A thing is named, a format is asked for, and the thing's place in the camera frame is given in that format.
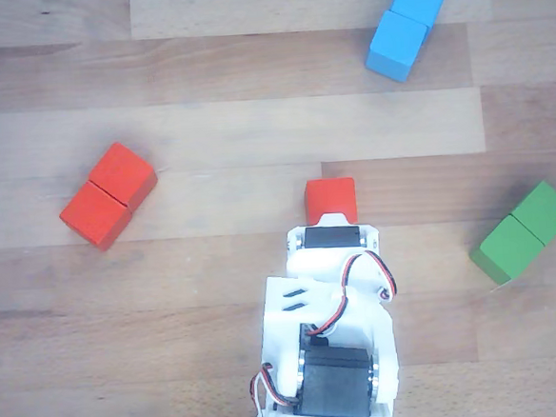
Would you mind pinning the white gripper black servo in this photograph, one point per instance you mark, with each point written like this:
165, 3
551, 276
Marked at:
332, 237

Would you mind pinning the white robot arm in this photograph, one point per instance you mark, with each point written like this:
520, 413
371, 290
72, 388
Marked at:
286, 332

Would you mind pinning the long blue block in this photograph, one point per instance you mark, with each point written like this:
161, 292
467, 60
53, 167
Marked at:
404, 32

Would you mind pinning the long red block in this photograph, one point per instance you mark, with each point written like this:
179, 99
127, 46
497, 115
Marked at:
107, 196

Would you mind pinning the small red cube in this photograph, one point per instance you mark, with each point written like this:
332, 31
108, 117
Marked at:
330, 195

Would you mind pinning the long green block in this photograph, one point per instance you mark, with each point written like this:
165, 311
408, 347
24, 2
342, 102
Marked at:
523, 234

